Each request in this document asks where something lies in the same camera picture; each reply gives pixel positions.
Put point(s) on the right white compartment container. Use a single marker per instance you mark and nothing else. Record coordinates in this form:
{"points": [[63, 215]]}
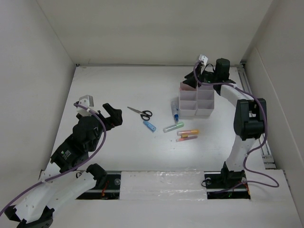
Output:
{"points": [[205, 101]]}

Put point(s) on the orange capped marker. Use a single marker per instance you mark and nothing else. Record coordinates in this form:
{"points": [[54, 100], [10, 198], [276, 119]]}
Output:
{"points": [[188, 132]]}

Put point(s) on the green highlighter marker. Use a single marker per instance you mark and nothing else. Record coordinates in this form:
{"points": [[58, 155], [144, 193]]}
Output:
{"points": [[173, 127]]}

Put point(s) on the white compartment container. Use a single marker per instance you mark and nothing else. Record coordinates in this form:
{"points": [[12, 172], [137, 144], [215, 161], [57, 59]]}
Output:
{"points": [[205, 101], [187, 100]]}

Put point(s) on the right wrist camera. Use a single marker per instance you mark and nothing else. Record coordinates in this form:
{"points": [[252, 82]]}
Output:
{"points": [[203, 60]]}

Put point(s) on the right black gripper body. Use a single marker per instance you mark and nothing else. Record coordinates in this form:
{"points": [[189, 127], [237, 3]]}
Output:
{"points": [[209, 77]]}

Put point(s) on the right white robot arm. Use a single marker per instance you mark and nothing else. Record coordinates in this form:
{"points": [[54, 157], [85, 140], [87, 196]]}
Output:
{"points": [[250, 121]]}

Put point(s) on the left white compartment container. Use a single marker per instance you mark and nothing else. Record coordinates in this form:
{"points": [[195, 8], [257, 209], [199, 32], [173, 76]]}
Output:
{"points": [[187, 100]]}

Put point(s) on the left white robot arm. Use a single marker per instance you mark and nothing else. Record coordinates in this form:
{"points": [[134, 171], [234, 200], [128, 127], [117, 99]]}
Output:
{"points": [[61, 181]]}

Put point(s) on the yellow capped pink marker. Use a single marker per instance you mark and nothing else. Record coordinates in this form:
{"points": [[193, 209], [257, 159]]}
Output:
{"points": [[186, 137]]}

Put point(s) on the blue capped glue pen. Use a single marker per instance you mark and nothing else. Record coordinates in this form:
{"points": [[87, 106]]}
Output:
{"points": [[175, 109]]}

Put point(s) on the black handled scissors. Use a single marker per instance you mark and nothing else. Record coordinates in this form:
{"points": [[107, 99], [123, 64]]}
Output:
{"points": [[145, 115]]}

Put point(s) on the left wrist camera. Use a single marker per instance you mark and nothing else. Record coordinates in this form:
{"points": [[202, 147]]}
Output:
{"points": [[84, 105]]}

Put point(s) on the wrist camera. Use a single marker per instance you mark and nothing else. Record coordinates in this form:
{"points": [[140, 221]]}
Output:
{"points": [[203, 60], [84, 105]]}

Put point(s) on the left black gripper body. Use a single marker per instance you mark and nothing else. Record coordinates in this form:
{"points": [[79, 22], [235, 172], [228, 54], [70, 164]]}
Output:
{"points": [[109, 125]]}

